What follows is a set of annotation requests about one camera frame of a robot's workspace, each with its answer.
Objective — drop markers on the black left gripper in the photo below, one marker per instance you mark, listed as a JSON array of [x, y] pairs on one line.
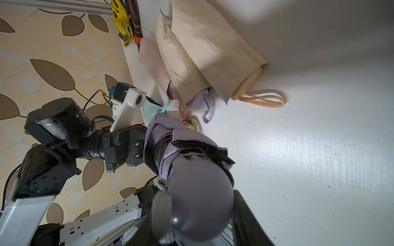
[[124, 146]]

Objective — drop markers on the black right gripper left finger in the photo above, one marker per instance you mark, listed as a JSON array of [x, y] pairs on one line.
[[144, 235]]

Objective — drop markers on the yellow black work glove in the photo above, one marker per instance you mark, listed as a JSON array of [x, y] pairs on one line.
[[121, 20]]

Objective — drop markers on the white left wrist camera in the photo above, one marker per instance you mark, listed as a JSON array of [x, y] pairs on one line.
[[126, 100]]

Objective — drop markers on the cream bare folded umbrella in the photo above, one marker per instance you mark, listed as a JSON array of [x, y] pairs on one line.
[[193, 124]]

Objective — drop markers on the mint green umbrella sleeve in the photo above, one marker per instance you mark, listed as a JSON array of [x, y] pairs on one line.
[[151, 108]]

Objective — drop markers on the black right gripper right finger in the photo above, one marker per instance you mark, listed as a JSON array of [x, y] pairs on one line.
[[246, 229]]

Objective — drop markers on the lilac umbrella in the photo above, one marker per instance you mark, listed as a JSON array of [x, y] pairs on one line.
[[197, 202]]

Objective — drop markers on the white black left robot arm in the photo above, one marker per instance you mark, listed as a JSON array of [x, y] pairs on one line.
[[66, 134]]

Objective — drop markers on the pink sleeved umbrella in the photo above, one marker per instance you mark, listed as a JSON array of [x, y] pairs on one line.
[[150, 58]]

